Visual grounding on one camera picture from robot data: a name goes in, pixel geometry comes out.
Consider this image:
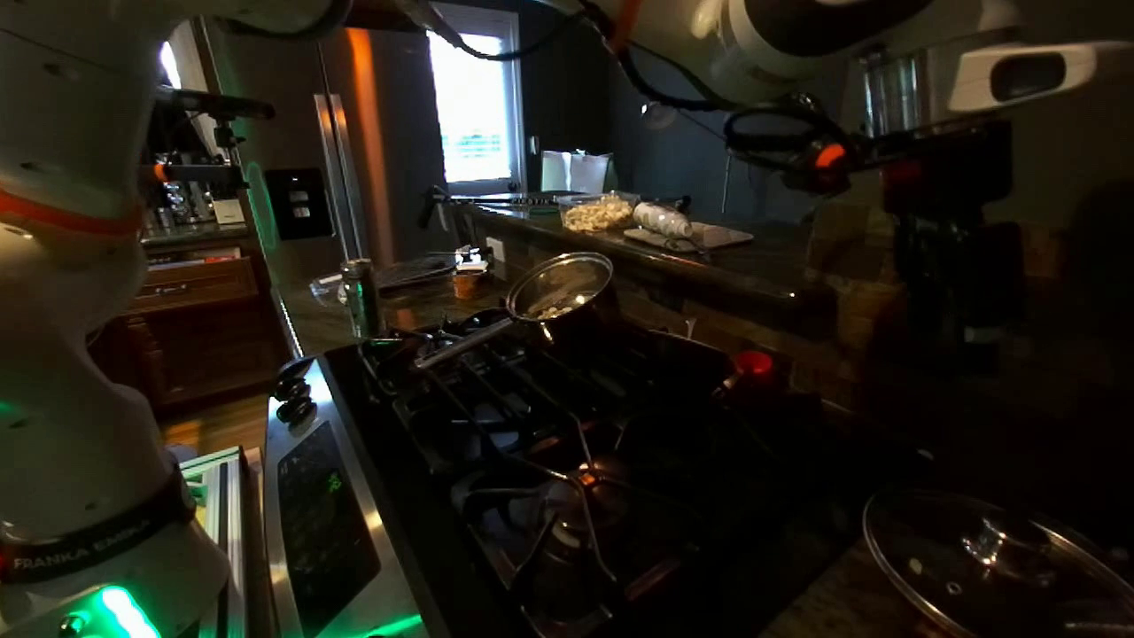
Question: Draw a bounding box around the small white box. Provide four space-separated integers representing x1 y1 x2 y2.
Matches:
450 239 510 277

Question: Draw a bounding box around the wooden drawer cabinet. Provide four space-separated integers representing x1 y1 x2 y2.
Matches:
98 239 295 418

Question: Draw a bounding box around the stainless steel refrigerator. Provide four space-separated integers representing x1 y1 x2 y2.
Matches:
198 14 452 269

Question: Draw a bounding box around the black camera stand equipment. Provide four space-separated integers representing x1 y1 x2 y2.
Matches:
137 81 279 239

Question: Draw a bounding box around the glass lid with steel knob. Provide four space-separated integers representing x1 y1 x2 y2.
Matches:
862 484 1134 638

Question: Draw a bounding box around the metal robot mounting frame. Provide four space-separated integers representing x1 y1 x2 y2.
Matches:
173 441 253 638

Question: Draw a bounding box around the grey desk lamp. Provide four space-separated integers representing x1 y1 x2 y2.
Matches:
634 96 685 132

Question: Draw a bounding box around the black wall switch panel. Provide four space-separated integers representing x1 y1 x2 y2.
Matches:
262 167 334 239

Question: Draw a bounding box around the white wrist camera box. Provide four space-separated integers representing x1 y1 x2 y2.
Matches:
946 37 1134 118

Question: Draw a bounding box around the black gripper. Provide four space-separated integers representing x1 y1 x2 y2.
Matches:
883 113 1035 372

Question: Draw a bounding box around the black gas stove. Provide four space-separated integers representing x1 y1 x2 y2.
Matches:
262 316 880 638

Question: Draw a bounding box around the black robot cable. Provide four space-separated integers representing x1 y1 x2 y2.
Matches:
606 27 859 199

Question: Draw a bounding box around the red round knob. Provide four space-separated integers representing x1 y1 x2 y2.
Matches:
729 342 784 385

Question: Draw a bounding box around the clear drinking glass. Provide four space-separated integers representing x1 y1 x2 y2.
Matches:
309 255 388 342

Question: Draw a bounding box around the black frying pan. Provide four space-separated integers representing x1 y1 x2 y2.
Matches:
859 490 1134 638

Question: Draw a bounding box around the clear plastic container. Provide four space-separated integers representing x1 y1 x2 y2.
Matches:
538 144 615 199

